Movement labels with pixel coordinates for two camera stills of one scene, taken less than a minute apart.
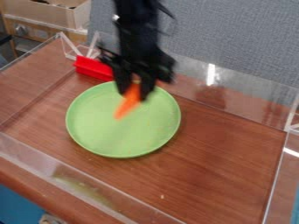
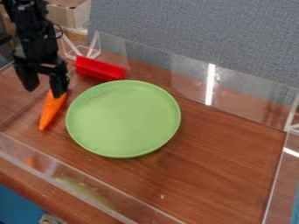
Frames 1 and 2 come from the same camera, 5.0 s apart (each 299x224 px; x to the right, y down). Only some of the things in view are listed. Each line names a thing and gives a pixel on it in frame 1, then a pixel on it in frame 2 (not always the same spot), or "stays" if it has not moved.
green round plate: [140, 133] stays
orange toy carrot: [132, 97] -> [51, 105]
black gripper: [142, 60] -> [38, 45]
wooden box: [70, 13] stays
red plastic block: [93, 68] stays
